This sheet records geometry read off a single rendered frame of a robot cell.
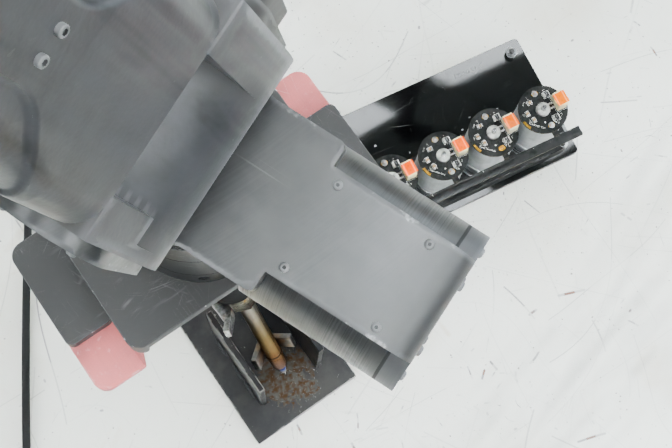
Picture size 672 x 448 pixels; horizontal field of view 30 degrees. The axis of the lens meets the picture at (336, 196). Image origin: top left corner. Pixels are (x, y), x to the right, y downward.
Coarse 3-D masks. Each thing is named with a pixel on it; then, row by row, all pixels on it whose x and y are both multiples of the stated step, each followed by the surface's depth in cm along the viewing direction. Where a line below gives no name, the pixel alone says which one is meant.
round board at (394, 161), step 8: (376, 160) 61; (392, 160) 61; (400, 160) 61; (384, 168) 61; (392, 168) 61; (400, 168) 61; (400, 176) 61; (416, 176) 61; (408, 184) 61; (416, 184) 61
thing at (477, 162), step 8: (488, 128) 62; (496, 128) 62; (488, 136) 62; (496, 136) 62; (472, 152) 63; (472, 160) 64; (480, 160) 63; (488, 160) 63; (496, 160) 63; (472, 168) 64; (480, 168) 64
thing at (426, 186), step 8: (440, 152) 62; (448, 152) 62; (416, 160) 63; (440, 160) 61; (448, 160) 62; (424, 176) 62; (424, 184) 63; (432, 184) 62; (440, 184) 62; (448, 184) 62; (424, 192) 64; (432, 192) 64
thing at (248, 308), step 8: (232, 304) 58; (240, 304) 58; (248, 304) 58; (248, 312) 59; (256, 312) 59; (248, 320) 59; (256, 320) 60; (264, 320) 60; (256, 328) 60; (264, 328) 60; (256, 336) 60; (264, 336) 60; (272, 336) 61; (264, 344) 61; (272, 344) 61; (264, 352) 61; (272, 352) 61; (280, 352) 62; (272, 360) 62; (280, 360) 62; (280, 368) 62
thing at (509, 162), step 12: (552, 132) 62; (564, 132) 62; (576, 132) 62; (540, 144) 62; (552, 144) 62; (504, 156) 62; (516, 156) 62; (528, 156) 62; (492, 168) 62; (504, 168) 62; (456, 180) 61; (468, 180) 61; (480, 180) 61; (444, 192) 61; (456, 192) 61
